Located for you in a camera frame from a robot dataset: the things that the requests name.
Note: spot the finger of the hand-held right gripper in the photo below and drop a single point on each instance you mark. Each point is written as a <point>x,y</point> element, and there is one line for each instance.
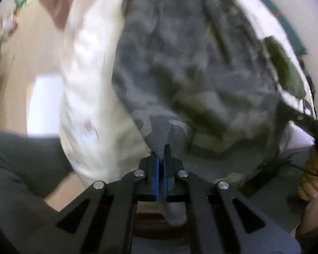
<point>307,123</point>

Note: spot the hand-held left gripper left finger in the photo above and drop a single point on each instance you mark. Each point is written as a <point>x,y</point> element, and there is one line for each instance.
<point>157,180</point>

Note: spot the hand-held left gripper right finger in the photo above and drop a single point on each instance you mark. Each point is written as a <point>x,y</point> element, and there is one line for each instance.
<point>166,180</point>

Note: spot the green garment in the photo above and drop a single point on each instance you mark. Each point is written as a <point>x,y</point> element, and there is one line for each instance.
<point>286,66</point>

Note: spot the camouflage pants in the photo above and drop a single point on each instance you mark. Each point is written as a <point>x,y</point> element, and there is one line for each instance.
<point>188,71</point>

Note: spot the person's right forearm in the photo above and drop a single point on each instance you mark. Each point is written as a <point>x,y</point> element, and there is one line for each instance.
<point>312,217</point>

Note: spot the person's right hand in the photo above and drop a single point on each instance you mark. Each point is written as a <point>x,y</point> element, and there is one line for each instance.
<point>311,182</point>

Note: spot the dark clothing pile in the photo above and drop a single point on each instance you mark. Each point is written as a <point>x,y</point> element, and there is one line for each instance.
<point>311,84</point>

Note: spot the dark brown wooden chair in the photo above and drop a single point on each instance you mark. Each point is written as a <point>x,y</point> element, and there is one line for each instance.
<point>153,225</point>

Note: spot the person's right leg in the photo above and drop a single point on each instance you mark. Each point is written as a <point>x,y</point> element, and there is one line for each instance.
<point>275,195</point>

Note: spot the person's leg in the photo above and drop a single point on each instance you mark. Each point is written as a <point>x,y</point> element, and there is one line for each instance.
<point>21,169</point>
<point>275,195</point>

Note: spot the teal bed bumper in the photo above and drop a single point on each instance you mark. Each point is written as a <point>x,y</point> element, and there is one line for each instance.
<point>288,23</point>

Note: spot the cream bear print duvet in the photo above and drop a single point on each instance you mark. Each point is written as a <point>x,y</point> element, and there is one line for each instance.
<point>90,84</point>

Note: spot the person's left leg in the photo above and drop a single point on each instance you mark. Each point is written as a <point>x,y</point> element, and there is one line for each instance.
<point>21,169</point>

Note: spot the white foam board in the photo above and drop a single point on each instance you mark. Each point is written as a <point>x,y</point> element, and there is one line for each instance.
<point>43,103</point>

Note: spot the pink curtain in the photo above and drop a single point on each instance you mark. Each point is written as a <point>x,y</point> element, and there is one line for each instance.
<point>53,5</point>

